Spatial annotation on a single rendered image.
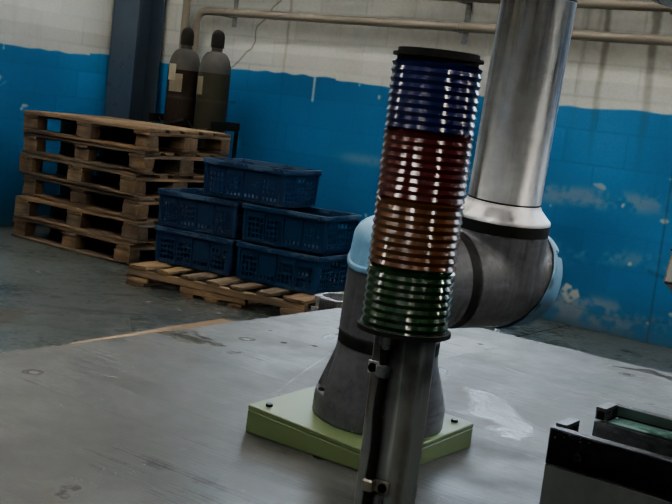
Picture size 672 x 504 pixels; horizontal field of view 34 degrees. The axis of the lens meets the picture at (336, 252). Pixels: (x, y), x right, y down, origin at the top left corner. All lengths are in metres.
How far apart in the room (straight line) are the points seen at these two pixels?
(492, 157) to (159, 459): 0.50
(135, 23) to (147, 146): 1.86
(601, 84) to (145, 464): 6.00
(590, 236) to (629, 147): 0.59
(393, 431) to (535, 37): 0.62
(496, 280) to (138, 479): 0.45
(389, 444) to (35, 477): 0.44
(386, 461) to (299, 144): 7.38
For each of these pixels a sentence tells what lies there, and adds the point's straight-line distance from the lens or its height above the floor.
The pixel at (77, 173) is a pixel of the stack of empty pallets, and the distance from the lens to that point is 7.63.
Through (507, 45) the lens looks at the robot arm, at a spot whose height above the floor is 1.26.
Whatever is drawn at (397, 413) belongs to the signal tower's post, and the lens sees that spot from 0.76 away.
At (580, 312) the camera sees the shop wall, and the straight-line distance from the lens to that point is 7.02.
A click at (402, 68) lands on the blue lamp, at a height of 1.20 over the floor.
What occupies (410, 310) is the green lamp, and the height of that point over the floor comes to 1.05.
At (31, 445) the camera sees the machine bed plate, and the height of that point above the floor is 0.80.
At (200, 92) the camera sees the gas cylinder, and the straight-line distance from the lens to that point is 8.03.
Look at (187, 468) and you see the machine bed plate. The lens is 1.14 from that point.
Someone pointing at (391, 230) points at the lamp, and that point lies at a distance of 0.72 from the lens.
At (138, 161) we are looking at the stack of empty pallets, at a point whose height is 0.67.
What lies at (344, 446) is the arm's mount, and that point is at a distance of 1.20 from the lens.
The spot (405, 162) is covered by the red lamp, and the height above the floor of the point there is 1.14.
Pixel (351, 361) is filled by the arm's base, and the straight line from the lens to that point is 1.23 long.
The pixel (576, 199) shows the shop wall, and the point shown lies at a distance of 7.00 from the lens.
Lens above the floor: 1.18
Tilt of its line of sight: 7 degrees down
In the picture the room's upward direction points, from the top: 7 degrees clockwise
